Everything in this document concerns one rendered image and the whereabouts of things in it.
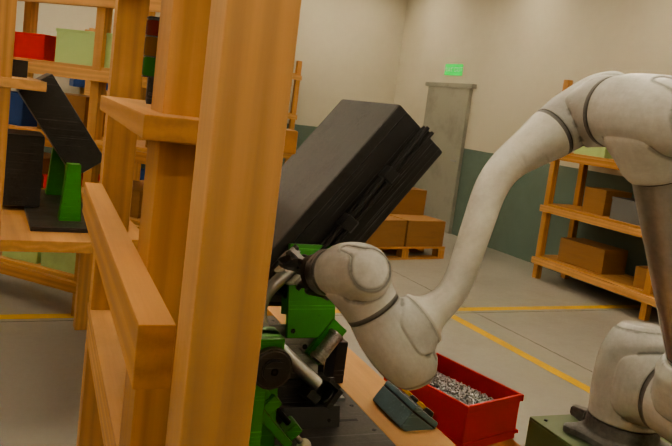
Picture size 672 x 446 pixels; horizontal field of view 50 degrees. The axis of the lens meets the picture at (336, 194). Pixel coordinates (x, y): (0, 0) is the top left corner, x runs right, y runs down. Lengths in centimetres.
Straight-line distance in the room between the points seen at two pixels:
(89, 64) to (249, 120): 411
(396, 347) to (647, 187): 51
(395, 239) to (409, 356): 675
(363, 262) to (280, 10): 48
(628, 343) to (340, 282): 71
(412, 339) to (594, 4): 790
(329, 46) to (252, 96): 1073
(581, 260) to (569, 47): 266
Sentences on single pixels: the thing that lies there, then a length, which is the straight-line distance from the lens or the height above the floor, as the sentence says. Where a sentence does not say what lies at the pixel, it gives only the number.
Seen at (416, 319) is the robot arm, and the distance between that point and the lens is 126.
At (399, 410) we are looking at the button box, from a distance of 169.
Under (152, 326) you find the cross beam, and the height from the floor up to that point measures 127.
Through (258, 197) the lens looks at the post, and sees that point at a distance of 87.
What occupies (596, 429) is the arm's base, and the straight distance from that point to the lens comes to 173.
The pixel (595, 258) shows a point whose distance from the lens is 778.
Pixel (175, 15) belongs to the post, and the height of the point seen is 170.
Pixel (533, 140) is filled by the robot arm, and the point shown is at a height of 157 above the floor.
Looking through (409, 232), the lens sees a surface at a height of 31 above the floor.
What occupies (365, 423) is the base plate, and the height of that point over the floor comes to 90.
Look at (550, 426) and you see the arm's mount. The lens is 177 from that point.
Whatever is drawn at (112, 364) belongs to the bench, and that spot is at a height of 88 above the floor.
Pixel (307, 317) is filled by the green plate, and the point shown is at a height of 111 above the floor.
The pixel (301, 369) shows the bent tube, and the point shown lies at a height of 102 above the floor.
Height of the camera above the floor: 159
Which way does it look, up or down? 7 degrees down
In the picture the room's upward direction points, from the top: 7 degrees clockwise
